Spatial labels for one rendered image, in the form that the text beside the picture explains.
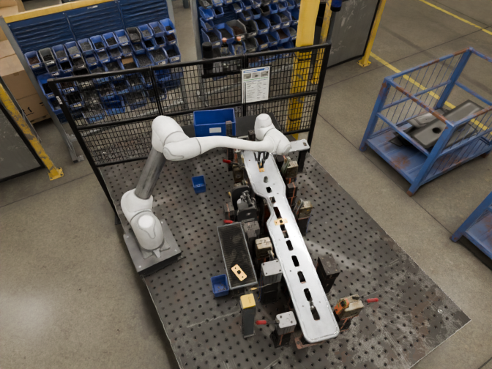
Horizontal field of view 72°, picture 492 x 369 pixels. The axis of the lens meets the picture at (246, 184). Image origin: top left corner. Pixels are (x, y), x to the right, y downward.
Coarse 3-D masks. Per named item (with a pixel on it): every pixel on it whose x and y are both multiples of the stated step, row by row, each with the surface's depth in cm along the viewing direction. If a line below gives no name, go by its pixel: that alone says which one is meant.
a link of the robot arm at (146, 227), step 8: (136, 216) 210; (144, 216) 205; (152, 216) 207; (136, 224) 203; (144, 224) 202; (152, 224) 203; (160, 224) 212; (136, 232) 204; (144, 232) 202; (152, 232) 204; (160, 232) 211; (144, 240) 206; (152, 240) 207; (160, 240) 215; (144, 248) 216; (152, 248) 215
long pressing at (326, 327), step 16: (272, 160) 245; (256, 176) 235; (272, 176) 235; (256, 192) 226; (272, 192) 226; (272, 208) 218; (288, 208) 218; (272, 224) 210; (288, 224) 210; (272, 240) 203; (288, 256) 196; (304, 256) 196; (288, 272) 190; (304, 272) 190; (288, 288) 184; (304, 288) 184; (320, 288) 184; (304, 304) 179; (320, 304) 179; (304, 320) 174; (320, 320) 174; (304, 336) 169; (320, 336) 169; (336, 336) 170
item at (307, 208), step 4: (304, 204) 214; (308, 204) 214; (300, 208) 213; (304, 208) 213; (308, 208) 214; (300, 212) 216; (304, 212) 217; (308, 212) 219; (296, 216) 227; (300, 216) 219; (304, 216) 220; (308, 216) 221; (296, 220) 228; (300, 220) 224; (304, 220) 225; (308, 220) 228; (300, 224) 228; (304, 224) 229; (300, 228) 231; (304, 228) 233; (300, 232) 235; (304, 232) 237
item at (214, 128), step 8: (200, 112) 256; (208, 112) 257; (216, 112) 258; (224, 112) 259; (232, 112) 259; (200, 120) 262; (208, 120) 263; (216, 120) 264; (224, 120) 265; (232, 120) 266; (200, 128) 248; (208, 128) 249; (216, 128) 249; (224, 128) 250; (232, 128) 251; (200, 136) 254; (208, 136) 255
